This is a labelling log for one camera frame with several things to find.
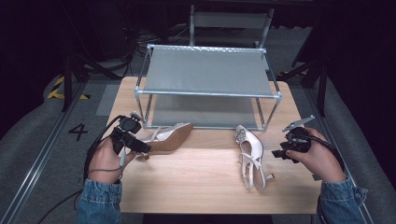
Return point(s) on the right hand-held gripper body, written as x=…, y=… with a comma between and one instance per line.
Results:
x=297, y=140

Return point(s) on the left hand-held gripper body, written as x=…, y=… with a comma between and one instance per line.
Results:
x=126, y=126

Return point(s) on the white high-heeled shoe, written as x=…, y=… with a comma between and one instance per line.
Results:
x=174, y=138
x=253, y=146

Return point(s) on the grey metal shoe rack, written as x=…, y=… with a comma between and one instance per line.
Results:
x=207, y=73

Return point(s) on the person's right hand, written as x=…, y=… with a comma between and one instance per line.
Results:
x=320, y=160

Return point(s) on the person's left hand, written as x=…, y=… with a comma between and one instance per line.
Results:
x=104, y=163

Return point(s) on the black tripod stand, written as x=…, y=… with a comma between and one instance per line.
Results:
x=70, y=77
x=320, y=84

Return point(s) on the yellow black floor tape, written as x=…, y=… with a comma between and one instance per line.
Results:
x=57, y=91

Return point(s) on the grey metal chair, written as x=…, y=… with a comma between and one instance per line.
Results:
x=230, y=20

